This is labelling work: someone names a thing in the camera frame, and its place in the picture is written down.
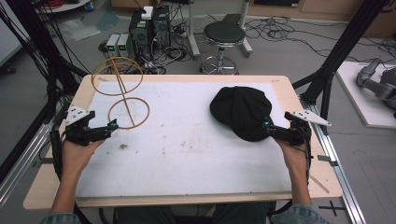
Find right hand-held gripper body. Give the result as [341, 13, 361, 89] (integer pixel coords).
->
[282, 109, 332, 147]

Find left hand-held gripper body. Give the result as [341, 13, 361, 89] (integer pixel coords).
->
[63, 105, 110, 147]

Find wooden ring hat stand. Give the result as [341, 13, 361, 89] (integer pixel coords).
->
[91, 56, 151, 131]

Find black cap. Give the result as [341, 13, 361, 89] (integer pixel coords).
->
[208, 85, 276, 143]

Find person's left hand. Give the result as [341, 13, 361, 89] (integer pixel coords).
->
[60, 137, 106, 179]

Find person's right hand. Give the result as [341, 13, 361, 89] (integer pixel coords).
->
[273, 136, 312, 177]

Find white board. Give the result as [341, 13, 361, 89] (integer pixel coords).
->
[335, 61, 396, 130]

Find white table mat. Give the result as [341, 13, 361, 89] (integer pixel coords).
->
[74, 81, 292, 199]

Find grey bench power supply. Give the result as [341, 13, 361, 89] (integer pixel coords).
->
[116, 33, 131, 58]
[106, 33, 121, 58]

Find black round stool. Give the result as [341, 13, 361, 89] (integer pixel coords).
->
[199, 21, 247, 76]

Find person's legs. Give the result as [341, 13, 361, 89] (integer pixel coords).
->
[112, 202, 276, 224]

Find white box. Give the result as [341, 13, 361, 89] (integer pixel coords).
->
[140, 6, 155, 21]

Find white stand leg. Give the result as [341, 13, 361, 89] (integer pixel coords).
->
[186, 0, 202, 61]

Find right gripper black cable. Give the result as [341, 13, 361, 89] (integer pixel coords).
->
[298, 122, 314, 187]

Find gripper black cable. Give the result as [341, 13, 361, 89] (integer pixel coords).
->
[49, 122, 67, 185]
[298, 122, 314, 187]

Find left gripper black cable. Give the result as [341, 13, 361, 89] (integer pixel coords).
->
[49, 122, 67, 185]

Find aluminium rail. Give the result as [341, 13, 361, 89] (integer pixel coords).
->
[298, 94, 368, 224]
[0, 102, 73, 209]

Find black frame post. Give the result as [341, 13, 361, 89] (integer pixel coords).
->
[291, 0, 390, 120]
[5, 0, 89, 104]

